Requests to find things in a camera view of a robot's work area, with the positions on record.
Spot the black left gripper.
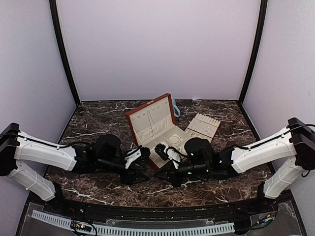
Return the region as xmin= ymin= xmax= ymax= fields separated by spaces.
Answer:
xmin=97 ymin=156 xmax=150 ymax=185

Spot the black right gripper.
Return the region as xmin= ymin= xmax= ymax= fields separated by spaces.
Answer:
xmin=154 ymin=159 xmax=211 ymax=187

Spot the red jewelry box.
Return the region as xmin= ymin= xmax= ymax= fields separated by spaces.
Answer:
xmin=126 ymin=93 xmax=190 ymax=171

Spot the red jewelry display tray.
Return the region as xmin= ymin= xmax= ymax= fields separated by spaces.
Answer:
xmin=185 ymin=113 xmax=221 ymax=143

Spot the light blue faceted mug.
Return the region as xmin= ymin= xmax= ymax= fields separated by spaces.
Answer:
xmin=172 ymin=97 xmax=181 ymax=118

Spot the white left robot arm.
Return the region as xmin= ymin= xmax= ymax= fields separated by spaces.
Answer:
xmin=0 ymin=123 xmax=151 ymax=214

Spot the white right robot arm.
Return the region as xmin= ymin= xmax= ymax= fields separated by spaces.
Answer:
xmin=154 ymin=118 xmax=315 ymax=213

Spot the white perforated cable rail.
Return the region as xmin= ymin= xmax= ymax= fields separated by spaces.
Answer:
xmin=31 ymin=210 xmax=235 ymax=236

